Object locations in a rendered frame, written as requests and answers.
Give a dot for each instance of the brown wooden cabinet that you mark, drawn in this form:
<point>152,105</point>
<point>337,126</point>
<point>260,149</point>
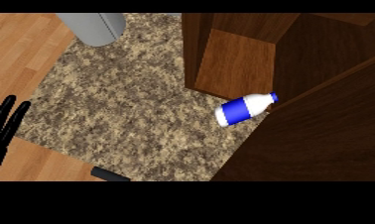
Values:
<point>233,56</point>

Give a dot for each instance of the dark brown cabinet door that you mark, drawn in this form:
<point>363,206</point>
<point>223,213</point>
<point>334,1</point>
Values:
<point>312,135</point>

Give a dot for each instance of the white bottle with blue label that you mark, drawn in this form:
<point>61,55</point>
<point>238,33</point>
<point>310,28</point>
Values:
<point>242,109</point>

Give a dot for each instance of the grey cylindrical appliance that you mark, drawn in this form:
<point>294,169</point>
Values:
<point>93,28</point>

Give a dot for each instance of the dark grey flat object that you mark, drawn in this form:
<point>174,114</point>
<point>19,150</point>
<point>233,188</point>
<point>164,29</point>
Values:
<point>108,174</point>

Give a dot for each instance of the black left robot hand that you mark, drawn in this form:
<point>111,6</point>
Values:
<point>9,120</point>

